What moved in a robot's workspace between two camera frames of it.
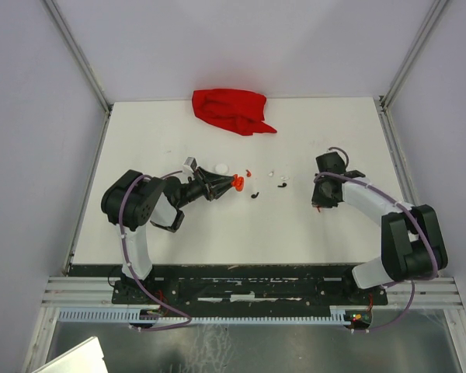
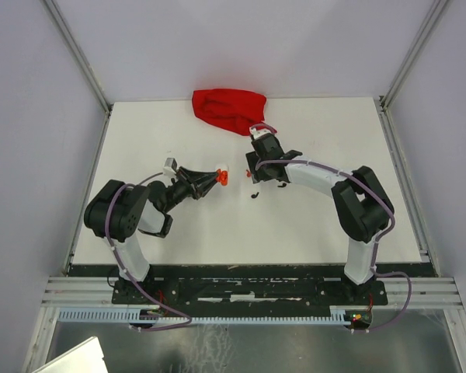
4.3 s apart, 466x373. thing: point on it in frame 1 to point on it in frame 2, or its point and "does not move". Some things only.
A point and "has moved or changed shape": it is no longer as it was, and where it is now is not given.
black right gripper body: [319, 196] to [262, 173]
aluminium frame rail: [91, 291] does not move
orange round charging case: [238, 183] has moved or changed shape
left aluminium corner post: [78, 54] does not move
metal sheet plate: [85, 357] does not move
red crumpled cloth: [241, 112] does not move
